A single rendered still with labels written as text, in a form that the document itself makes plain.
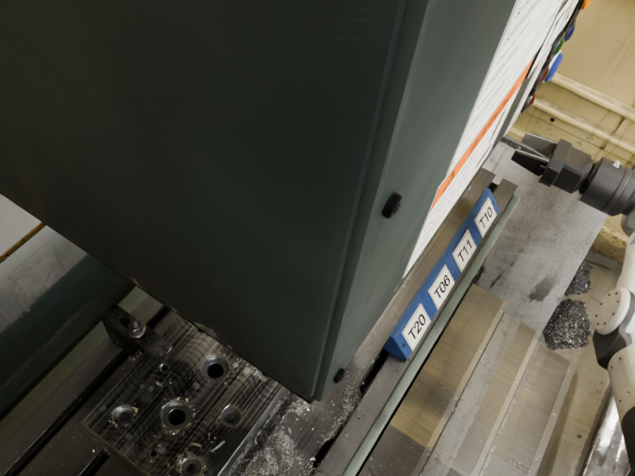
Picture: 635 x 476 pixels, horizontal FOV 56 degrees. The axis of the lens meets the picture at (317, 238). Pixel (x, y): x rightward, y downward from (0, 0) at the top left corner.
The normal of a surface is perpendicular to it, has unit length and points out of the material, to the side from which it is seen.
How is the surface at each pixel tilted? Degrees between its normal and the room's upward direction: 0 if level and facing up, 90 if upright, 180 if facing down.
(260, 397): 0
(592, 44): 90
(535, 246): 24
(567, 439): 17
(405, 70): 90
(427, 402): 7
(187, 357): 0
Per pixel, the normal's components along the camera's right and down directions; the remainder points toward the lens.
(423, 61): 0.83, 0.50
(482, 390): 0.16, -0.65
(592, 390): -0.16, -0.69
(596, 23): -0.55, 0.66
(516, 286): -0.14, -0.25
